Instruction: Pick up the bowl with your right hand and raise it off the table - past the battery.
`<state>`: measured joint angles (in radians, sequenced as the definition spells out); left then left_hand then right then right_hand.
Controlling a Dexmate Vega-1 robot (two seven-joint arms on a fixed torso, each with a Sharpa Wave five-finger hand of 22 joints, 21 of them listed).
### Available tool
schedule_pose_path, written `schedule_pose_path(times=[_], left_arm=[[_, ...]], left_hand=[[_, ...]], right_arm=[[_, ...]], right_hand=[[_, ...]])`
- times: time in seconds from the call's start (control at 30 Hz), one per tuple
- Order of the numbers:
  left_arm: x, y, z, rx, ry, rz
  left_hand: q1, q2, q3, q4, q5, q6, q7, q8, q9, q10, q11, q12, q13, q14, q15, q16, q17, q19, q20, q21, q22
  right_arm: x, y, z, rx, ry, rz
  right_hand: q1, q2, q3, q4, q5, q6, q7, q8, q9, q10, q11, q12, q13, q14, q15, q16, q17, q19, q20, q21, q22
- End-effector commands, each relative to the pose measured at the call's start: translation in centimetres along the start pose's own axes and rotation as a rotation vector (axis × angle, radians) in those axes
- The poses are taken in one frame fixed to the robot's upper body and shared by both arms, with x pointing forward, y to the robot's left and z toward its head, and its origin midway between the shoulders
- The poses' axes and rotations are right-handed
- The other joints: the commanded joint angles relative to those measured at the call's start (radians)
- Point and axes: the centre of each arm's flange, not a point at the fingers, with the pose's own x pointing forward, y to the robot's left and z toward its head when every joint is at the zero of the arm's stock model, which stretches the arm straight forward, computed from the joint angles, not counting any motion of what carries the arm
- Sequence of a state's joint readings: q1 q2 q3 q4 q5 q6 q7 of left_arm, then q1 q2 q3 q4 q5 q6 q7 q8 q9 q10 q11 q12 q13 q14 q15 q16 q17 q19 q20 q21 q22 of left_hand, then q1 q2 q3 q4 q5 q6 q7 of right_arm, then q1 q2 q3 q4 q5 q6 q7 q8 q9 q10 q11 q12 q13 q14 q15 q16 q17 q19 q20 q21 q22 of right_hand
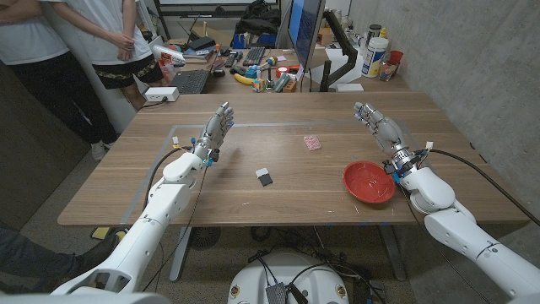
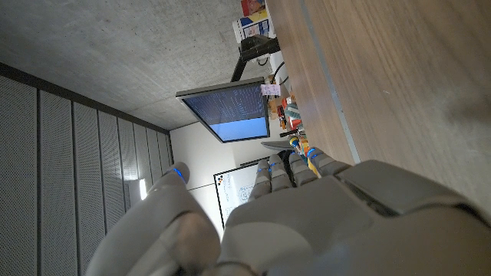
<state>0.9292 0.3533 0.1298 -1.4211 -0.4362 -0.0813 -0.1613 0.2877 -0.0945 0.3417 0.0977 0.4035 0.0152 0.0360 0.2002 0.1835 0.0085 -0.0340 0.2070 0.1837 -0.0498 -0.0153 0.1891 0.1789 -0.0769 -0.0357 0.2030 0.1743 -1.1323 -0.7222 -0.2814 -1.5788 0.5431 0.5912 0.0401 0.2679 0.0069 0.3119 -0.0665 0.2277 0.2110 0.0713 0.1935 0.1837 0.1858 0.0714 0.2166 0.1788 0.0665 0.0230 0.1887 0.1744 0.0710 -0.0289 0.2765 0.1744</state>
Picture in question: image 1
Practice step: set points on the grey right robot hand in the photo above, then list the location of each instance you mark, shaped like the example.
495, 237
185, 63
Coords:
390, 133

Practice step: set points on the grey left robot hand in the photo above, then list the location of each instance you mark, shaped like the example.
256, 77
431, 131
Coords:
214, 133

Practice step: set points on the red bowl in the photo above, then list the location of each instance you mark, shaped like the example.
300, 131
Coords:
367, 182

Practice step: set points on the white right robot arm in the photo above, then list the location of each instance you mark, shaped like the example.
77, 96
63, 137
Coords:
455, 228

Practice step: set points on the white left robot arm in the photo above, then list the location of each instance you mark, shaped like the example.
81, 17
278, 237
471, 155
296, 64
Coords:
152, 219

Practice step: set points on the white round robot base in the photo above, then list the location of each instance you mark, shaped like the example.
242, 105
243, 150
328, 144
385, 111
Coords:
312, 283

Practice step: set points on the black and white battery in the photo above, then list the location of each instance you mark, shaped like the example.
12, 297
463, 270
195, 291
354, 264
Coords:
265, 179

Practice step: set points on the black laptop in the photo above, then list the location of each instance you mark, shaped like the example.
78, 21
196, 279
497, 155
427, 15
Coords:
190, 82

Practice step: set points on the black computer mouse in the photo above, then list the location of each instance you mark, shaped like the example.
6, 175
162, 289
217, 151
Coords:
218, 72

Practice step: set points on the yellow banana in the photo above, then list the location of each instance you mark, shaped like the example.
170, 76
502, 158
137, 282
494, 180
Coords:
242, 79

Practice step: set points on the flat white box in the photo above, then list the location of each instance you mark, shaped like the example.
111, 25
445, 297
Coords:
350, 87

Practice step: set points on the clear glass jar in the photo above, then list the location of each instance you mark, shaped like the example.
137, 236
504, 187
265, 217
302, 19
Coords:
387, 71

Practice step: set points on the colourful puzzle cube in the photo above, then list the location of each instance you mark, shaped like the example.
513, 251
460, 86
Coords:
257, 85

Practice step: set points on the black remote control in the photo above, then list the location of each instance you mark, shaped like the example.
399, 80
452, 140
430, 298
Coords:
230, 59

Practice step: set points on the white tub blue label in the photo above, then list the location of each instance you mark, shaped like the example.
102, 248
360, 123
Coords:
373, 59

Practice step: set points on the red cup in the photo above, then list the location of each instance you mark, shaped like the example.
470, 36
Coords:
396, 57

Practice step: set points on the pink patterned packet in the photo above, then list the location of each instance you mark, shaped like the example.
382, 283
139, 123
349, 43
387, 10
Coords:
312, 142

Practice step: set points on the stack of books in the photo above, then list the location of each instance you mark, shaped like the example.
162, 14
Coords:
198, 54

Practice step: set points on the black keyboard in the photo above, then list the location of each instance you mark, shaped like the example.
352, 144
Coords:
254, 55

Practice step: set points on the orange brick block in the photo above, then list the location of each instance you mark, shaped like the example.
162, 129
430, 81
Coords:
289, 86

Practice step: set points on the white snack bag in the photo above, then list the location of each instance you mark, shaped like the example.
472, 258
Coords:
169, 55

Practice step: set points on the white paper sheet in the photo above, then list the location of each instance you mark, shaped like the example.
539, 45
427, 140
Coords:
337, 59

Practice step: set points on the black flat device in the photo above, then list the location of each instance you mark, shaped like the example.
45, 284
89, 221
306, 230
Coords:
201, 43

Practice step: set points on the yellow bottle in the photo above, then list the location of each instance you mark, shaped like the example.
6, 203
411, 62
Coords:
383, 33

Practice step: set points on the round black floor fan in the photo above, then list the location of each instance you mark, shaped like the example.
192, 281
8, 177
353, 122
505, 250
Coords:
204, 238

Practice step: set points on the blue bin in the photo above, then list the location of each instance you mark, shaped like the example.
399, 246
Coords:
266, 40

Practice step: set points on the cardboard box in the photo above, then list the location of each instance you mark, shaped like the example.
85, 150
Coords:
325, 37

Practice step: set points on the grey table leg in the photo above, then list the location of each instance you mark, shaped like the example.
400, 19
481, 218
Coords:
392, 253
179, 257

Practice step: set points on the black backpack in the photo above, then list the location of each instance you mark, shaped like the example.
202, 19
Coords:
257, 19

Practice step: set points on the computer monitor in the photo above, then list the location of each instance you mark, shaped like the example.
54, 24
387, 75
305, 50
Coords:
306, 29

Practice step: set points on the person in camouflage shorts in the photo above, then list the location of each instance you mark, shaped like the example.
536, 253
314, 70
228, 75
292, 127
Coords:
105, 38

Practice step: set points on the yellow floor note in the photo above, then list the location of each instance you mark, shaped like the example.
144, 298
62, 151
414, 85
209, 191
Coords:
100, 232

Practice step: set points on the person in black trousers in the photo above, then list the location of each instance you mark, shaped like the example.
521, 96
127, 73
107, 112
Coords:
55, 93

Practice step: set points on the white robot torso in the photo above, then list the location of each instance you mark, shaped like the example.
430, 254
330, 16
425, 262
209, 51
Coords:
84, 300

